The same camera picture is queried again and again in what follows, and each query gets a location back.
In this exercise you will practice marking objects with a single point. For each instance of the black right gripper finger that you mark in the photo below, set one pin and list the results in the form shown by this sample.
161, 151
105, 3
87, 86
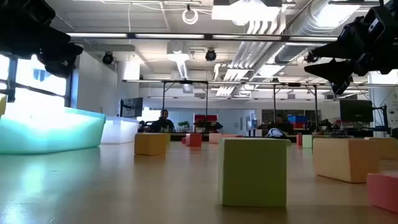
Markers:
335, 51
335, 73

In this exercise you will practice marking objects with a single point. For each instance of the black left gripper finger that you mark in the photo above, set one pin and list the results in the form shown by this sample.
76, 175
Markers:
65, 53
62, 70

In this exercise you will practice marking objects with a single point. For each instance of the green wooden cube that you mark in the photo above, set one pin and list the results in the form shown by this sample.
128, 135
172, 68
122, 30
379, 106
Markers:
252, 174
308, 141

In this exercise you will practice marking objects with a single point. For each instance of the green rectangular wooden block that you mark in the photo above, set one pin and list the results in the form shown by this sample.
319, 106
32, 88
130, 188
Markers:
289, 142

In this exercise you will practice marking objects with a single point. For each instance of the orange wooden cube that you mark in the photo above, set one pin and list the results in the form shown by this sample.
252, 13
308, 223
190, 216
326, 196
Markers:
385, 148
150, 144
345, 158

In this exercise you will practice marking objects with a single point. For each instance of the orange rectangular wooden block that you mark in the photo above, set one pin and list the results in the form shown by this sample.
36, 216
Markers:
214, 138

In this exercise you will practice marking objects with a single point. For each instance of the red wooden cube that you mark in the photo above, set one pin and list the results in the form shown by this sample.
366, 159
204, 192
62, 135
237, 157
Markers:
194, 139

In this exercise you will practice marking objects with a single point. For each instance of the black ceiling spotlight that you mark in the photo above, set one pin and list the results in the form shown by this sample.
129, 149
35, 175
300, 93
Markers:
211, 55
108, 58

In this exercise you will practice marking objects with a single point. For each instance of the black computer monitor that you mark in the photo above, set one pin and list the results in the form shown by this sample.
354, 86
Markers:
356, 111
131, 107

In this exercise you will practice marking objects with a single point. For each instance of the teal plastic bin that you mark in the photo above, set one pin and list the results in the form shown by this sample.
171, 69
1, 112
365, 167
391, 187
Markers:
53, 133

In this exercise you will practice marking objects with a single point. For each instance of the blue black monitor stand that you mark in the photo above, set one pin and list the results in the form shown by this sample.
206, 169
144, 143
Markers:
384, 118

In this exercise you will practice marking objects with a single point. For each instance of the yellow plastic bin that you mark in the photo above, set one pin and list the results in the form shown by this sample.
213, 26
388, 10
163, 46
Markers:
2, 104

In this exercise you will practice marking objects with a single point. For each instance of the person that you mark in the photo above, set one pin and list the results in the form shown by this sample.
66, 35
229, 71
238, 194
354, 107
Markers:
163, 123
280, 123

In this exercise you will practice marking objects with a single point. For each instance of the clear plastic bin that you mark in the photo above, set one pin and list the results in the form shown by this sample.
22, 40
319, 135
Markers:
119, 130

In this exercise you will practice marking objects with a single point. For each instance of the white and black ball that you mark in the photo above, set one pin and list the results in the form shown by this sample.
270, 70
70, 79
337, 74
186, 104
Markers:
275, 133

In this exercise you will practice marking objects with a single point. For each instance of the white ceiling light panel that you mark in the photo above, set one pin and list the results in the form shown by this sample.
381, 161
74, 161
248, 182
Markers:
242, 12

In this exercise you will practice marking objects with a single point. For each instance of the black bar with strip lights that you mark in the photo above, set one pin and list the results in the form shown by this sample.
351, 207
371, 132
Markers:
168, 36

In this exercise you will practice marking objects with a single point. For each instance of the small green plant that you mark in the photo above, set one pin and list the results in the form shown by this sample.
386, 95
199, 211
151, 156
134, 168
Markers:
183, 125

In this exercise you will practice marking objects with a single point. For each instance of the red panel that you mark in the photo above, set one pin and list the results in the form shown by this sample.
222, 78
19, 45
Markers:
205, 118

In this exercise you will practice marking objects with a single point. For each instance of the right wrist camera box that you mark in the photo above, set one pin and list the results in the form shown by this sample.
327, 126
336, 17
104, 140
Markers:
374, 21

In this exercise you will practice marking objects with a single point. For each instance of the black metal station frame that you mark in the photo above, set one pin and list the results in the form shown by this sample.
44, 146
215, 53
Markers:
186, 82
293, 84

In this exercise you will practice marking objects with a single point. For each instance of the silver spiral ventilation duct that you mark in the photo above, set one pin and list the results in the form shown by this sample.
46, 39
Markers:
290, 57

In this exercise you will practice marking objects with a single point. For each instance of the black window frame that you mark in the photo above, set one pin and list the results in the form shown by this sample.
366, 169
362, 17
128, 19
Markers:
12, 77

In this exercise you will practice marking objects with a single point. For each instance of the white wall poster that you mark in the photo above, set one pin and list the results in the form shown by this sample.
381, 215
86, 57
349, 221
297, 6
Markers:
394, 107

